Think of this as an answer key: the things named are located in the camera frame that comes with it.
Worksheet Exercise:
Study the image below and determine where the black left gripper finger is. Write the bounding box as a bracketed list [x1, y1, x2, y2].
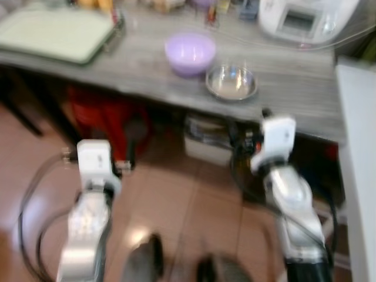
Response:
[126, 137, 147, 171]

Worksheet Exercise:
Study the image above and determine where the white storage box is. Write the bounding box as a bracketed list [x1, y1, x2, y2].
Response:
[184, 114, 237, 166]

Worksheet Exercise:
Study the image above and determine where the red bag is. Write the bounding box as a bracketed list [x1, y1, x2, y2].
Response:
[65, 87, 155, 160]

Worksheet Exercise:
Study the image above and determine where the stainless steel bowl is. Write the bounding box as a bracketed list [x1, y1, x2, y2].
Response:
[205, 63, 259, 102]

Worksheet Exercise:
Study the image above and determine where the grey left robot foot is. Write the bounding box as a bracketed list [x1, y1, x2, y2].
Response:
[120, 234, 166, 282]

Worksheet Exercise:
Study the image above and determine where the grey robot foot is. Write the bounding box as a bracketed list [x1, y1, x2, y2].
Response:
[196, 253, 254, 282]
[120, 234, 166, 282]

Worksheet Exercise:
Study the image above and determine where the purple plastic bowl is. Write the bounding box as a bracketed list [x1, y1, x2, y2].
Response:
[164, 32, 217, 79]

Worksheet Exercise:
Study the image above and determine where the white cabinet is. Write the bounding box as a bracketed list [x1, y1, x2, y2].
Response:
[335, 56, 376, 282]

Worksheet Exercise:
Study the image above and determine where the small condiment bottle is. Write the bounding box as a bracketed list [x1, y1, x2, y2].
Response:
[205, 5, 231, 28]

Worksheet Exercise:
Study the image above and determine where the grey right robot foot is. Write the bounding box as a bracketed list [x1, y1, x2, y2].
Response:
[196, 253, 254, 282]

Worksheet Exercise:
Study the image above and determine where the blue container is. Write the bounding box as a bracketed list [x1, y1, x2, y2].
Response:
[238, 0, 260, 22]

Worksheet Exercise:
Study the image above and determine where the pale green tray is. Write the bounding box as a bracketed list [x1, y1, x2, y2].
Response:
[0, 7, 120, 66]

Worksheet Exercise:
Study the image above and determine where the white rice cooker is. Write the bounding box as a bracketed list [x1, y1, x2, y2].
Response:
[258, 0, 360, 48]

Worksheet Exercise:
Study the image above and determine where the orange food pack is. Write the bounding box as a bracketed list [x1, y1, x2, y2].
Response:
[75, 0, 113, 11]

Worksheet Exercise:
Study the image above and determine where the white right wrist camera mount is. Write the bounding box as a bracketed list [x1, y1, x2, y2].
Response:
[251, 115, 297, 174]

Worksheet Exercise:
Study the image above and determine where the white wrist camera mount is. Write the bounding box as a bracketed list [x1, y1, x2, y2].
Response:
[251, 115, 297, 174]
[76, 139, 122, 190]

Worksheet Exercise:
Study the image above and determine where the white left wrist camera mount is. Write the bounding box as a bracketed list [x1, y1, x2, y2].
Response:
[76, 139, 122, 190]

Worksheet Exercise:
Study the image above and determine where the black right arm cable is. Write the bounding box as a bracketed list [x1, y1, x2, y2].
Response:
[229, 150, 337, 266]

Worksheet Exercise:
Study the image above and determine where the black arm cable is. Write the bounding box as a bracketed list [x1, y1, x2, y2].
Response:
[229, 150, 337, 266]
[18, 154, 78, 282]

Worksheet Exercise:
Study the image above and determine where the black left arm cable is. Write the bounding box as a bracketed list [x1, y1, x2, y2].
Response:
[18, 154, 78, 282]

